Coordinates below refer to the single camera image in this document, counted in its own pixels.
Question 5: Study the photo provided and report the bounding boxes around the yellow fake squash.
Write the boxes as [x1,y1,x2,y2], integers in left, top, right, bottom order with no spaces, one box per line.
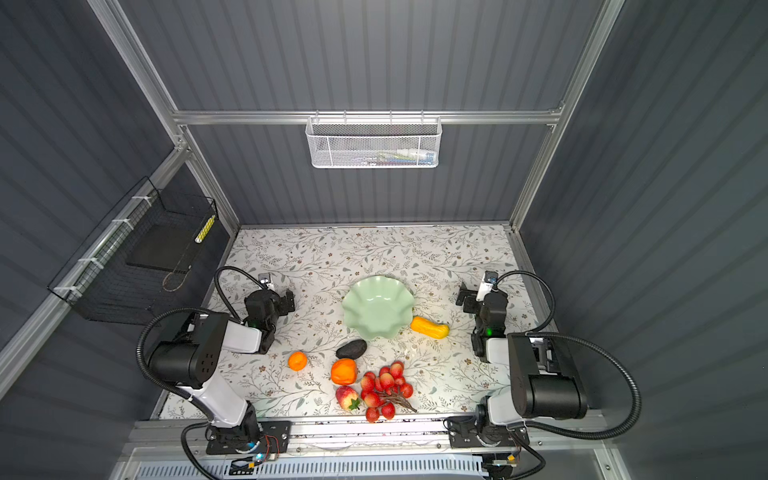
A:
[410,316,450,339]

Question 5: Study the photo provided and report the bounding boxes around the small orange tangerine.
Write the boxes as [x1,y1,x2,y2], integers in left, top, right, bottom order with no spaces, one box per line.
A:
[288,351,308,372]

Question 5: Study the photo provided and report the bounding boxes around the dark fake avocado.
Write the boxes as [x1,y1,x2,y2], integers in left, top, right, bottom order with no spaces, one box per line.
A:
[335,339,368,360]

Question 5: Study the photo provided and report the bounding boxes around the orange fake persimmon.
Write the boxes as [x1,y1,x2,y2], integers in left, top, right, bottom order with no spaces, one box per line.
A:
[330,358,358,386]

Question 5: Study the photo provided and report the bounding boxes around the red fake peach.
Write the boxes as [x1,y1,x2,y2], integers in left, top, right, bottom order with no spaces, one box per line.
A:
[335,386,362,412]

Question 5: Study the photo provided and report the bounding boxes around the red fake berry bunch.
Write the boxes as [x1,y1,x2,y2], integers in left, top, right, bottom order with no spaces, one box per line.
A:
[360,360,417,423]

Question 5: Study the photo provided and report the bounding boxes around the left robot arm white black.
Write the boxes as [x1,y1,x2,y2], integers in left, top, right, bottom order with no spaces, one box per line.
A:
[136,290,295,455]

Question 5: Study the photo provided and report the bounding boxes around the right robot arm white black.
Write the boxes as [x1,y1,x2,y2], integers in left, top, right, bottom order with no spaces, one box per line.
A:
[456,282,588,444]

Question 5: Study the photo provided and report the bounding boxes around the green wavy fruit bowl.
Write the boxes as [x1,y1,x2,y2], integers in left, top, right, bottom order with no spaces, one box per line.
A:
[342,276,415,341]

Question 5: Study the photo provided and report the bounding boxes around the yellow marker in basket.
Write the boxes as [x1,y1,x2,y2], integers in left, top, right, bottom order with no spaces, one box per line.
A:
[194,214,217,244]

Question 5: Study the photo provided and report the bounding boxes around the black pad in basket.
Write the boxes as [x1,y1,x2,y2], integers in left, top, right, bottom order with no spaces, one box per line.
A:
[126,225,202,273]

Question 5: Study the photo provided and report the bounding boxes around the items in white basket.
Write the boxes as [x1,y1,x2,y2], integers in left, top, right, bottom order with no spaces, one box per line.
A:
[358,148,438,167]

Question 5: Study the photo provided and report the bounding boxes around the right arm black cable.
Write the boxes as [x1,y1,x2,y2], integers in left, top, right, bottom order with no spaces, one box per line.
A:
[494,269,642,441]

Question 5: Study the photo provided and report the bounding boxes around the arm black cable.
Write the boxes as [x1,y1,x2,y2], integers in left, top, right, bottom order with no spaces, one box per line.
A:
[136,265,268,415]
[494,269,642,441]

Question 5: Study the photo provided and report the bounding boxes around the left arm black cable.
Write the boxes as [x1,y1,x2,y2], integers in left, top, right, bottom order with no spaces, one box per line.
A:
[136,265,268,415]

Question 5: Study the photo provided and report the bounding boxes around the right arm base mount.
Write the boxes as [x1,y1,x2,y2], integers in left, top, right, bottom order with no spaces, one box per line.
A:
[442,415,529,449]

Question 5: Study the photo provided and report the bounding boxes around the black wire side basket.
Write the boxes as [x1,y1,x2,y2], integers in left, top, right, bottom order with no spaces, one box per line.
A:
[48,178,220,325]

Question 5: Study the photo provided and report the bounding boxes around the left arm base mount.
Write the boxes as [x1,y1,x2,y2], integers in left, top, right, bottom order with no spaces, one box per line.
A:
[205,421,292,455]

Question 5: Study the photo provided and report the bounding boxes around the aluminium front rail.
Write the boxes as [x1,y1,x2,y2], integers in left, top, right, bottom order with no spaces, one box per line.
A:
[128,410,607,457]

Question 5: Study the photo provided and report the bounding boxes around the white perforated cable duct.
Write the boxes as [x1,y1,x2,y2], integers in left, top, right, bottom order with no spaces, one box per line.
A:
[134,454,487,480]

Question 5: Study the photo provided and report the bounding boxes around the white wire wall basket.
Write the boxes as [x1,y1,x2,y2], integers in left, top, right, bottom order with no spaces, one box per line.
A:
[305,119,443,169]

